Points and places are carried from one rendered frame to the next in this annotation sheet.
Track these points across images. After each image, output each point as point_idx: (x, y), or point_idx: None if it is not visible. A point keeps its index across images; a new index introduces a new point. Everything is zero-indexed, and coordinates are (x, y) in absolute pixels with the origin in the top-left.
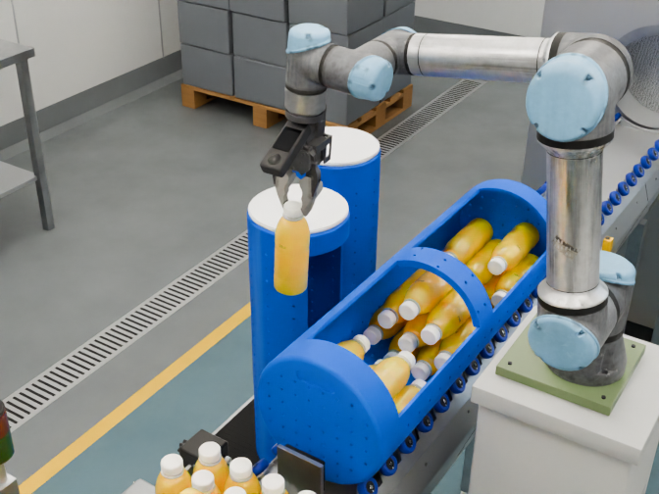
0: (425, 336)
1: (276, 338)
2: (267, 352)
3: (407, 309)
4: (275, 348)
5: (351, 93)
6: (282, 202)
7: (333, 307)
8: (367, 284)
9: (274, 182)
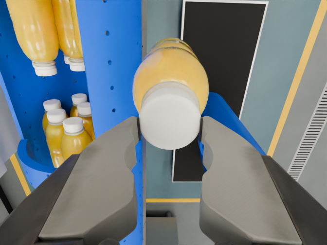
0: (60, 112)
1: (230, 128)
2: (232, 122)
3: (70, 122)
4: (228, 124)
5: None
6: (206, 118)
7: (116, 72)
8: (96, 117)
9: (270, 158)
